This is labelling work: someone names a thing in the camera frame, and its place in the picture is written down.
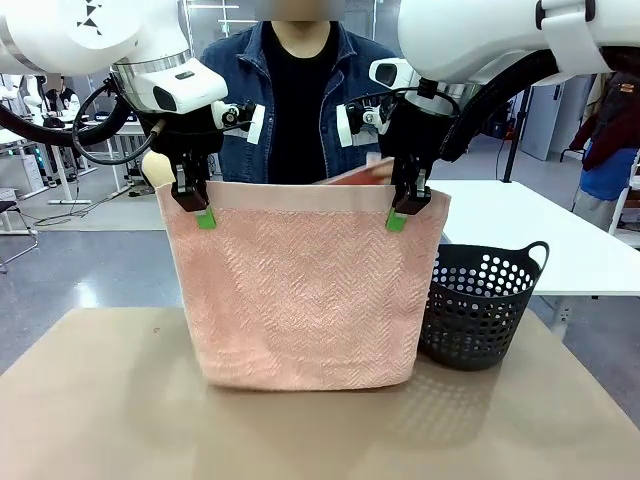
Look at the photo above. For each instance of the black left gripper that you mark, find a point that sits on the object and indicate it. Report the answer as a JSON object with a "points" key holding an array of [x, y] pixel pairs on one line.
{"points": [[192, 132]]}

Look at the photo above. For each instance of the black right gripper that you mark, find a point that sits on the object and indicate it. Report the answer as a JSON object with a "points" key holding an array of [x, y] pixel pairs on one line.
{"points": [[412, 132]]}

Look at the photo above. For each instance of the pink towel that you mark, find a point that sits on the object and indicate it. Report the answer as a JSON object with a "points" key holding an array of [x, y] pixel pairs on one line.
{"points": [[300, 290]]}

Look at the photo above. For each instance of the dark perforated laundry basket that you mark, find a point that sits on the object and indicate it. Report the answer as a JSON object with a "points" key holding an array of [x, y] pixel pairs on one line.
{"points": [[465, 361]]}

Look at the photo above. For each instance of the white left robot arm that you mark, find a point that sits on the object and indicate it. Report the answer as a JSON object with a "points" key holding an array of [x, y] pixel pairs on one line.
{"points": [[75, 30]]}

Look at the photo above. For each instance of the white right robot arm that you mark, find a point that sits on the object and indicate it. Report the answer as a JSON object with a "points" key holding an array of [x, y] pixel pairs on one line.
{"points": [[475, 35]]}

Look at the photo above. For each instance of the person's right hand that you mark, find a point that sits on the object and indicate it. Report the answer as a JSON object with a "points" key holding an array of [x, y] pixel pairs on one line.
{"points": [[157, 170]]}

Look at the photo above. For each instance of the long white workbench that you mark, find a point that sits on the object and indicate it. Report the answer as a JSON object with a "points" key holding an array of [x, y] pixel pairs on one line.
{"points": [[120, 175]]}

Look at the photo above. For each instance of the black tripod stand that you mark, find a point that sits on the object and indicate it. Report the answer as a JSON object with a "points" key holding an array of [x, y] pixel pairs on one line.
{"points": [[512, 140]]}

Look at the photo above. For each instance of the large white table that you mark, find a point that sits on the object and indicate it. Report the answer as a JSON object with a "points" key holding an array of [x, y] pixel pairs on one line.
{"points": [[525, 215]]}

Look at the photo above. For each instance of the white table with slim legs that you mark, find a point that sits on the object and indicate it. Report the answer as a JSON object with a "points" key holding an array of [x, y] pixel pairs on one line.
{"points": [[65, 185]]}

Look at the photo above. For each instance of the person in denim jacket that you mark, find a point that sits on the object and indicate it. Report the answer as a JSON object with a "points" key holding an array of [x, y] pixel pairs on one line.
{"points": [[300, 100]]}

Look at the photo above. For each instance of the grey door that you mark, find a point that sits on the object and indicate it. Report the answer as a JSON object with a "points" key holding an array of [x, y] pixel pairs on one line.
{"points": [[545, 120]]}

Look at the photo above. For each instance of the seated person in dark jacket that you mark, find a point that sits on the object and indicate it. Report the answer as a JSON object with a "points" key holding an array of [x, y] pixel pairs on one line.
{"points": [[62, 100]]}

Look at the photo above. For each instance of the blue garment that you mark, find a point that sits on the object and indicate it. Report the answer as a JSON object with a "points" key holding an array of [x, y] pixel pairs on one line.
{"points": [[612, 175]]}

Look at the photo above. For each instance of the dark maroon jacket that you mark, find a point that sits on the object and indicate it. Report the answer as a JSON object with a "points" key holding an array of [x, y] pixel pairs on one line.
{"points": [[617, 115]]}

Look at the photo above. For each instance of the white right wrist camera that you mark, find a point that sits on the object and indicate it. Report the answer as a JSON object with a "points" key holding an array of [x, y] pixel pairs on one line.
{"points": [[345, 127]]}

